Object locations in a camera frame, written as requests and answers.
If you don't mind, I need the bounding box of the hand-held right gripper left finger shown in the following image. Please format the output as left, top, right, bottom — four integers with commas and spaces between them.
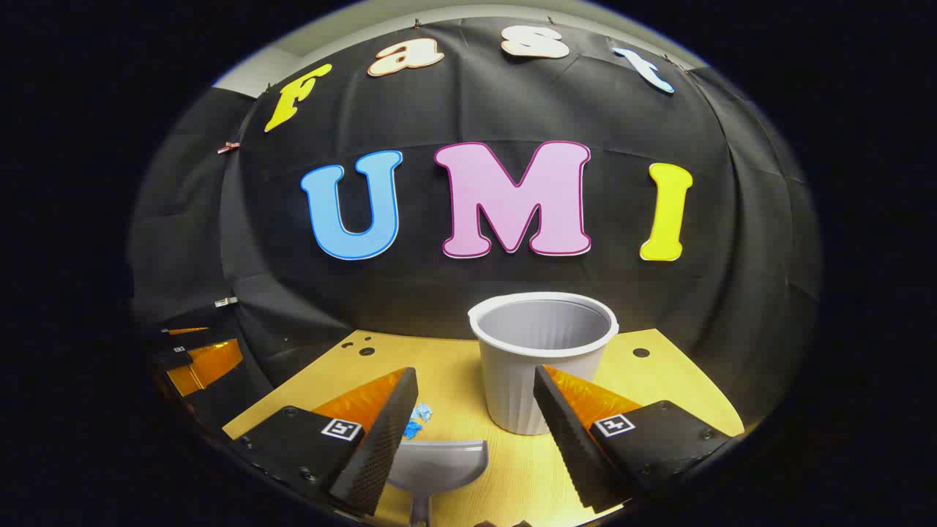
223, 366, 419, 517

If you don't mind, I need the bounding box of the grey dustpan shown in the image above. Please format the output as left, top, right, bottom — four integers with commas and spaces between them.
387, 439, 489, 527

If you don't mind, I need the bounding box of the white ribbed garbage bin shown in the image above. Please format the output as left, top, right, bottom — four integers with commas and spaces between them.
468, 291, 620, 436

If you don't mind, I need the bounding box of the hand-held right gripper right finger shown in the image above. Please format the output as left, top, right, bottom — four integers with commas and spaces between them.
532, 365, 733, 515

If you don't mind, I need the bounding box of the black backdrop cloth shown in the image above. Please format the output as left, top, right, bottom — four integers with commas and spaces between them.
128, 16, 824, 440

